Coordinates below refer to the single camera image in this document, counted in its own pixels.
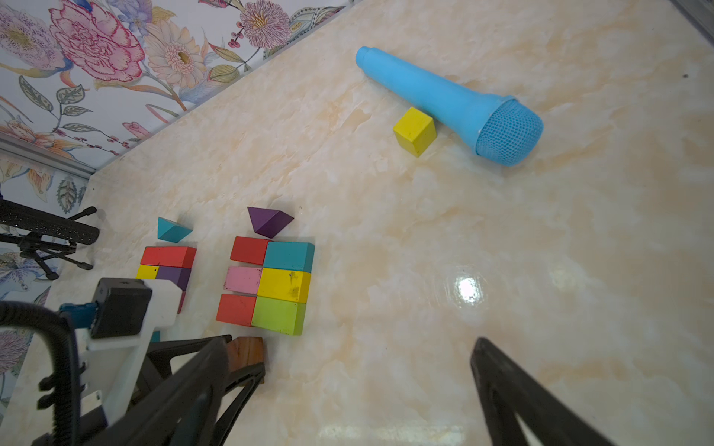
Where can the purple rectangular block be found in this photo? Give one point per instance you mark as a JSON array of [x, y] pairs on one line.
[[178, 276]]

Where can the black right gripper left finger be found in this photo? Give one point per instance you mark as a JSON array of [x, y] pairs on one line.
[[183, 410]]

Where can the magenta rectangular block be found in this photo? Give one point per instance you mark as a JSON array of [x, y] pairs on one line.
[[182, 299]]

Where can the small yellow cube block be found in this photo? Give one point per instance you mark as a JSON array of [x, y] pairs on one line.
[[415, 132]]

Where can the green rectangular block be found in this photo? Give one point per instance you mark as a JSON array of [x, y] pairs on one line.
[[279, 316]]

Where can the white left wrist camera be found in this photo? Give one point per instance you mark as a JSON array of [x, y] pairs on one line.
[[113, 332]]

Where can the teal triangle block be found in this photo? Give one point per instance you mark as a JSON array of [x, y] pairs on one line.
[[171, 231]]

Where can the purple triangle block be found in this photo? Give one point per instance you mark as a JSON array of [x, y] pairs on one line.
[[268, 222]]

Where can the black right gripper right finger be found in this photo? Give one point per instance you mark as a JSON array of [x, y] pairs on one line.
[[509, 395]]

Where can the teal small block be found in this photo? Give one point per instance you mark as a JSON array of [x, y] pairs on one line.
[[290, 256]]

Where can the red rectangular block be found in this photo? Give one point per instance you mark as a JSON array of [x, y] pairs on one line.
[[236, 309], [249, 250], [169, 256]]

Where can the brown small block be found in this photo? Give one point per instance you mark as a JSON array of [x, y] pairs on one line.
[[245, 351]]

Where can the blue toy microphone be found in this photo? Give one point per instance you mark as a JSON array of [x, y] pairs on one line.
[[499, 129]]

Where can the pink rectangular block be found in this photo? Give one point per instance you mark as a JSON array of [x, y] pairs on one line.
[[243, 280]]

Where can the yellow rectangular block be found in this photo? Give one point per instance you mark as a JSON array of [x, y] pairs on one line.
[[147, 272], [281, 284]]

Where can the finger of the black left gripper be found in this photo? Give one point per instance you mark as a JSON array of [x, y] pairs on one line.
[[156, 366], [248, 379]]

